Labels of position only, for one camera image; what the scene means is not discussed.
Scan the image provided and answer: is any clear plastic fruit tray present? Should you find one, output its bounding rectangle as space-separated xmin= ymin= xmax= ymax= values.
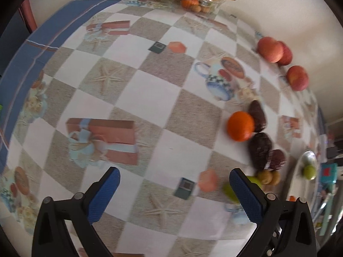
xmin=156 ymin=0 xmax=226 ymax=14

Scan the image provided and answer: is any brown longan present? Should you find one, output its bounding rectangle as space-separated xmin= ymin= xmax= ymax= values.
xmin=257 ymin=169 xmax=273 ymax=185
xmin=269 ymin=170 xmax=281 ymax=186

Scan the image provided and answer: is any teal plastic box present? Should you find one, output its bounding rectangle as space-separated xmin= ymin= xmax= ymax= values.
xmin=320 ymin=163 xmax=338 ymax=185

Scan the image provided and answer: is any red apple left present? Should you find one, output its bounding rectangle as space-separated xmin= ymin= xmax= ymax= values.
xmin=257 ymin=37 xmax=284 ymax=63

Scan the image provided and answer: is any orange beside dates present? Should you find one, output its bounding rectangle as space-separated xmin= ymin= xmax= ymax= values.
xmin=226 ymin=111 xmax=255 ymax=142

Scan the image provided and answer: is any green fruit left one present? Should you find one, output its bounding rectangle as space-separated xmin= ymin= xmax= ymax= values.
xmin=222 ymin=175 xmax=265 ymax=204

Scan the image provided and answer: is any orange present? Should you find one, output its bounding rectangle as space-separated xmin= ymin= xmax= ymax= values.
xmin=288 ymin=196 xmax=296 ymax=202
xmin=226 ymin=111 xmax=255 ymax=142

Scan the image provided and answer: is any small dark date top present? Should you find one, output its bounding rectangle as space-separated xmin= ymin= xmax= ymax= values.
xmin=248 ymin=100 xmax=267 ymax=133

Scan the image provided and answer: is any large steel plate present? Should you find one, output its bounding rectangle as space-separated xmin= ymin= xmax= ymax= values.
xmin=283 ymin=150 xmax=319 ymax=209

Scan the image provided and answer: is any green fruit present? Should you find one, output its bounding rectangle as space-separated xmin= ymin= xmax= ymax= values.
xmin=302 ymin=165 xmax=317 ymax=180

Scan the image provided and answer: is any round dark date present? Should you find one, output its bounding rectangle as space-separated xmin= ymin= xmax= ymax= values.
xmin=269 ymin=149 xmax=287 ymax=170

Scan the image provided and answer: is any red apple middle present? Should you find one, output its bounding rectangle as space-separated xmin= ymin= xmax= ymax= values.
xmin=277 ymin=41 xmax=293 ymax=66

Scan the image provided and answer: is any brown longan right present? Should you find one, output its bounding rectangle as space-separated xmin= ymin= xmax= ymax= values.
xmin=269 ymin=170 xmax=281 ymax=186

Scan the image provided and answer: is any red apple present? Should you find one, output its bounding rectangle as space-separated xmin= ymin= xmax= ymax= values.
xmin=257 ymin=37 xmax=284 ymax=63
xmin=286 ymin=66 xmax=309 ymax=92
xmin=277 ymin=41 xmax=293 ymax=66

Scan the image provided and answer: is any checkered patterned tablecloth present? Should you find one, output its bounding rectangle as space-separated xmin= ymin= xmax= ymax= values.
xmin=1 ymin=0 xmax=319 ymax=256

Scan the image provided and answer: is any red apple right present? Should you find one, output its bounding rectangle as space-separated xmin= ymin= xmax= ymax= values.
xmin=286 ymin=66 xmax=309 ymax=92

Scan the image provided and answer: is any brown longan left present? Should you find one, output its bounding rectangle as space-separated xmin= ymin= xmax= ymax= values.
xmin=257 ymin=169 xmax=273 ymax=185

